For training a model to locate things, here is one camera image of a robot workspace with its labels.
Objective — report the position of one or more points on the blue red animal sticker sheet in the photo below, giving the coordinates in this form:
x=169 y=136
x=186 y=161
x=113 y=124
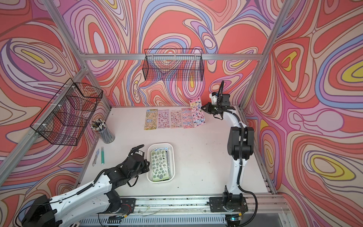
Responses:
x=187 y=118

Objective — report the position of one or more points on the pink bonbon sticker sheet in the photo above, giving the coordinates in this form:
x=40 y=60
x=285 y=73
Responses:
x=176 y=119

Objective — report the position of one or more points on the black wire basket on left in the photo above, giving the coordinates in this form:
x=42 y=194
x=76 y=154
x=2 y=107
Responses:
x=66 y=116

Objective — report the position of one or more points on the yellow green sticker sheet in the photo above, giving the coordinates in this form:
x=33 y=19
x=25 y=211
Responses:
x=151 y=119

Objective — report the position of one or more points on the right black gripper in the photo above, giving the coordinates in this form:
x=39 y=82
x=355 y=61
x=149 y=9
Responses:
x=208 y=109

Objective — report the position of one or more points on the small clear blue tool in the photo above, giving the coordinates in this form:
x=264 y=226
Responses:
x=95 y=157

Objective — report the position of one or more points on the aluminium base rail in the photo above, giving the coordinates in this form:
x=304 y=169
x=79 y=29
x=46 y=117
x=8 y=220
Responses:
x=199 y=205

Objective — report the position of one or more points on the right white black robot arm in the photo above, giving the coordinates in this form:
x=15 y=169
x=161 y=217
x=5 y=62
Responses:
x=247 y=149

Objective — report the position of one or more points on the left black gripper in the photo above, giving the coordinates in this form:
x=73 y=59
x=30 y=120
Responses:
x=146 y=166

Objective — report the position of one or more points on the black wire basket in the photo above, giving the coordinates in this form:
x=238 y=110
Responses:
x=168 y=64
x=66 y=116

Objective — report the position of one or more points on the black wire basket at back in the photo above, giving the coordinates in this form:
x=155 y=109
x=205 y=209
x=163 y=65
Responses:
x=168 y=64

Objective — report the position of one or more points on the bundle of pens in cup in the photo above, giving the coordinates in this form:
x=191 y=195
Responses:
x=98 y=125

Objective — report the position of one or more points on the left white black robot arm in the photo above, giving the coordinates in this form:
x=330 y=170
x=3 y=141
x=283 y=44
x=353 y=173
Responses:
x=95 y=197

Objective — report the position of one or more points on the mesh pen cup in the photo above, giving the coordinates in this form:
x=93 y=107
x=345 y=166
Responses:
x=105 y=134

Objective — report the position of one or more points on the white plastic storage tray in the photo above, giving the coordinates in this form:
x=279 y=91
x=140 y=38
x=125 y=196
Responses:
x=162 y=163

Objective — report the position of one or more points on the green pen on table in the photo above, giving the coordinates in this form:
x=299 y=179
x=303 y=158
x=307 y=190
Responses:
x=102 y=156

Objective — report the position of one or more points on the pink yellow pastel sticker sheet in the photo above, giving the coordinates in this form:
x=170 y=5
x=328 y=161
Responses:
x=197 y=113

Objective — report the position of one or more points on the pink puffy sticker sheet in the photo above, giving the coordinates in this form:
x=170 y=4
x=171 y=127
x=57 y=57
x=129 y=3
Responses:
x=163 y=120

